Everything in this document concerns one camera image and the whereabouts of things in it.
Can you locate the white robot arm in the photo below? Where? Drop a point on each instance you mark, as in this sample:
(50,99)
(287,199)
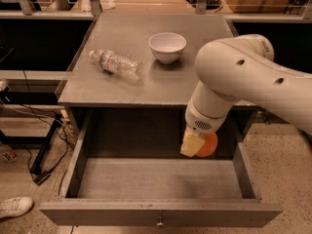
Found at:
(242,68)

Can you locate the small drawer knob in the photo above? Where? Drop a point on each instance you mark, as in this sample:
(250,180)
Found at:
(160,223)

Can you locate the black table leg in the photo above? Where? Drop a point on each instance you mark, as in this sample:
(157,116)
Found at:
(38,175)

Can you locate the grey open drawer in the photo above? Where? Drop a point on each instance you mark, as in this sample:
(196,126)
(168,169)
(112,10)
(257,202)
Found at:
(217,192)

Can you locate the orange fruit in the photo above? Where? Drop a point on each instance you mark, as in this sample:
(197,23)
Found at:
(209,146)

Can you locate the clear plastic water bottle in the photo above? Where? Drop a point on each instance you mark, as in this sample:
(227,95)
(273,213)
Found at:
(129,69)

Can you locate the white ceramic bowl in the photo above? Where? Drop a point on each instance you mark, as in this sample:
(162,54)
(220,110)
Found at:
(167,47)

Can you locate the white sneaker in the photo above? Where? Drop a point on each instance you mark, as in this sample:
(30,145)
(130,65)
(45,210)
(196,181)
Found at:
(15,207)

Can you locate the grey cabinet counter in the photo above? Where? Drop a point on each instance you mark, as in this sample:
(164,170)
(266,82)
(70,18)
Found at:
(134,94)

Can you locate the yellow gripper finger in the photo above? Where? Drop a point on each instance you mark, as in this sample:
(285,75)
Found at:
(191,143)

